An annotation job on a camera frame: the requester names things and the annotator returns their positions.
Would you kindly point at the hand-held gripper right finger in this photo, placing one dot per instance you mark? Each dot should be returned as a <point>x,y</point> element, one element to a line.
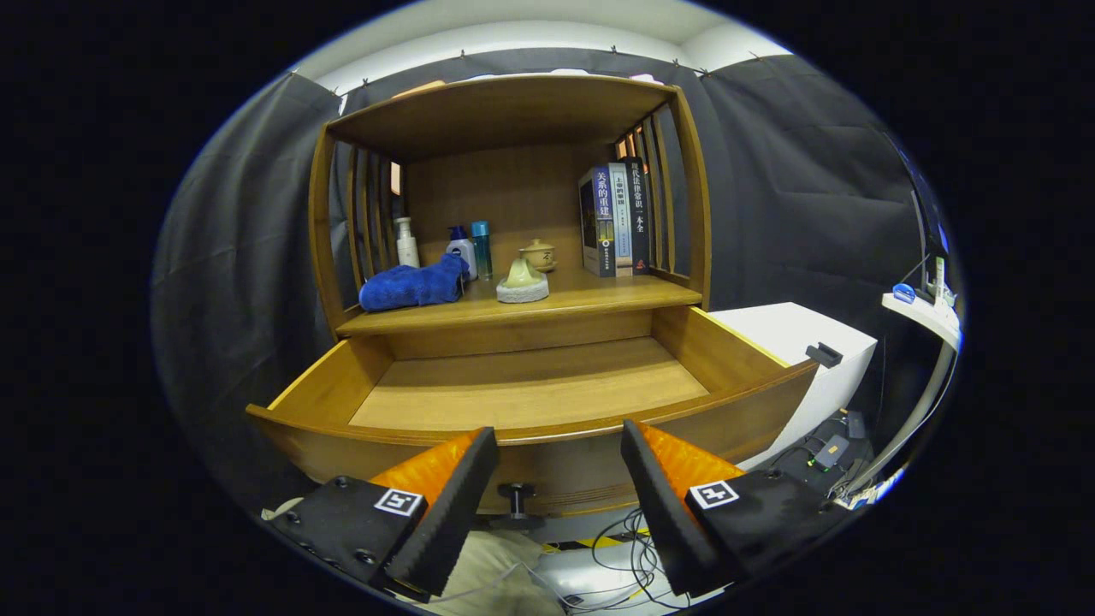
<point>659,505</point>

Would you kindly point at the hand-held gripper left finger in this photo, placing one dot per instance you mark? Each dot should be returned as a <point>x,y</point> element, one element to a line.
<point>453,505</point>

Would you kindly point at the wooden drawer with black knob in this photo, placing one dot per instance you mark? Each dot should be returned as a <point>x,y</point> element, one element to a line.
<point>530,385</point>

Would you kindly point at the white side cabinet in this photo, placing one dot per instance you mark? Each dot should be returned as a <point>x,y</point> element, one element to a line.
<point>787,329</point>

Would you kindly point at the wooden countertop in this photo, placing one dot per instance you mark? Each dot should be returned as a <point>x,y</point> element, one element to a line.
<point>599,295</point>

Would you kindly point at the wooden cabinet with slatted sides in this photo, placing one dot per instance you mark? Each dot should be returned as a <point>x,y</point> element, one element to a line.
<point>496,111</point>

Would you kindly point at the beige cloth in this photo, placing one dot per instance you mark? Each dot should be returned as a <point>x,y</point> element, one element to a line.
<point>492,569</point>

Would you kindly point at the black device on floor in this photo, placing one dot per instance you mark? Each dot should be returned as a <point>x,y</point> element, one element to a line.
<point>830,449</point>

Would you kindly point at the blue towel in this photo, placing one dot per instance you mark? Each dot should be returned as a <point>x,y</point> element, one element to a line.
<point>411,287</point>

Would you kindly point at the white bottle with blue cap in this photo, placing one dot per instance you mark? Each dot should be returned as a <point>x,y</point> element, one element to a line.
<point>463,252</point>

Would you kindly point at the teal slim bottle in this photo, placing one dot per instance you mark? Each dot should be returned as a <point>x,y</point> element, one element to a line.
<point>482,252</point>

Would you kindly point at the white pump bottle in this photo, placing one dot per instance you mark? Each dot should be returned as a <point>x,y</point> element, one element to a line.
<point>407,250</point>

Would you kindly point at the beige lidded ceramic cup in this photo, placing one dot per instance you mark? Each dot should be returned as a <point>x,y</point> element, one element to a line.
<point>539,254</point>

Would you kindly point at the light blue book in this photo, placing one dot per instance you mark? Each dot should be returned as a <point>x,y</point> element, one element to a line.
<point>623,222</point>

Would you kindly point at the dark blue book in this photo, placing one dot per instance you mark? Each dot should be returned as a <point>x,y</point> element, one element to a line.
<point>597,227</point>

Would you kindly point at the black book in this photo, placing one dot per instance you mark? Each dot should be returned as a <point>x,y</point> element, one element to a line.
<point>640,214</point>

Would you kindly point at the small blue object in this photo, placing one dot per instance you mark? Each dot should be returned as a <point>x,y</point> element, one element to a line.
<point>904,293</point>

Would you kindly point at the black backdrop cloth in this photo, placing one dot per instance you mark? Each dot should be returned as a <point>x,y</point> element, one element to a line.
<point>231,257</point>

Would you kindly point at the white wall shelf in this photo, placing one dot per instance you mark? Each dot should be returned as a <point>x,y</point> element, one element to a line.
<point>924,312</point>

